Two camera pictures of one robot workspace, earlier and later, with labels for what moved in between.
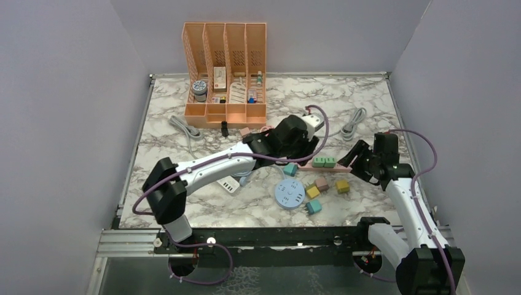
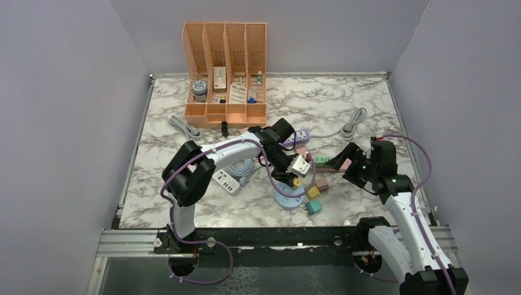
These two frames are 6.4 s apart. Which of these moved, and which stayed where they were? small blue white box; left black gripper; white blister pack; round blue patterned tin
Moved: left black gripper
Stayed: small blue white box; white blister pack; round blue patterned tin
